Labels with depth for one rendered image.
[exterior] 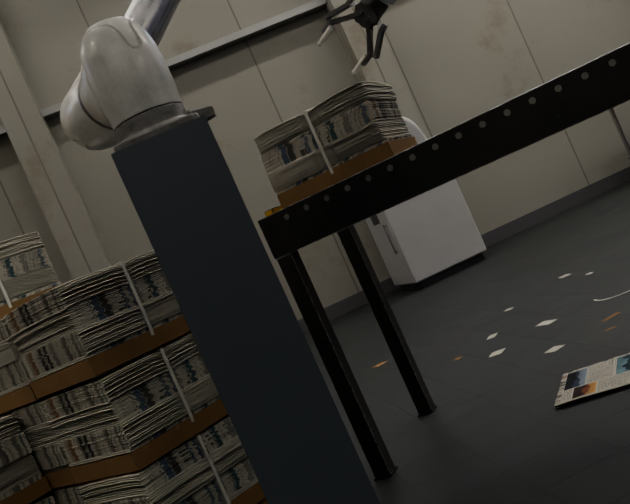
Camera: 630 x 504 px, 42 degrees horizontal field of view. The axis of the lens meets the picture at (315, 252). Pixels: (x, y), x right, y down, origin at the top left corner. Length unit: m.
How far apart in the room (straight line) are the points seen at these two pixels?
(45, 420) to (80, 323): 0.36
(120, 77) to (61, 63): 5.75
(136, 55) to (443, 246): 4.99
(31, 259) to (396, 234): 4.19
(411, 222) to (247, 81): 2.01
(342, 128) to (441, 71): 5.41
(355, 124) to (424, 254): 4.20
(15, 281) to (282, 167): 0.85
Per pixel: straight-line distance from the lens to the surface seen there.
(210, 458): 2.04
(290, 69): 7.40
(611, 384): 2.32
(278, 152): 2.38
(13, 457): 2.24
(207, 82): 7.32
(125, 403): 1.94
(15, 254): 2.56
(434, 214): 6.49
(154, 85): 1.70
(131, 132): 1.68
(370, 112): 2.28
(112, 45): 1.72
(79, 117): 1.86
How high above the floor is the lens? 0.68
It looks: 1 degrees down
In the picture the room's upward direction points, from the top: 24 degrees counter-clockwise
